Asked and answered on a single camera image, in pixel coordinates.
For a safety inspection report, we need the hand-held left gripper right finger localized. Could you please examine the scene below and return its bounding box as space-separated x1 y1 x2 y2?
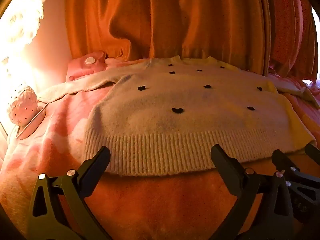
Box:
210 144 294 240

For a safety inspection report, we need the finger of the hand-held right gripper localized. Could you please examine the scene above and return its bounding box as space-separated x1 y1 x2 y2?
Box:
272 149 300 180
305 143 320 158

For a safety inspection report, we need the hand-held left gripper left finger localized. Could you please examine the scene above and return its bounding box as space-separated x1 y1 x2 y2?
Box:
27 146 112 240

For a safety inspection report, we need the cream sweater with black hearts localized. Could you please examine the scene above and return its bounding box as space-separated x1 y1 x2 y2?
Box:
37 55 320 177

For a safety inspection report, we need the pink patterned blanket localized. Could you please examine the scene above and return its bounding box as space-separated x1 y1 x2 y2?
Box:
0 60 320 240

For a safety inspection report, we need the pink hanging cloth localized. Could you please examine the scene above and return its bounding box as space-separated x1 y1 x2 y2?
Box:
265 0 319 83

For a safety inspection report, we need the orange curtain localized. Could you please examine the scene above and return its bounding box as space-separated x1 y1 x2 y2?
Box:
64 0 272 77

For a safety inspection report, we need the white feather lamp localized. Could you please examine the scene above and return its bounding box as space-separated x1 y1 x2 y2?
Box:
0 0 46 57

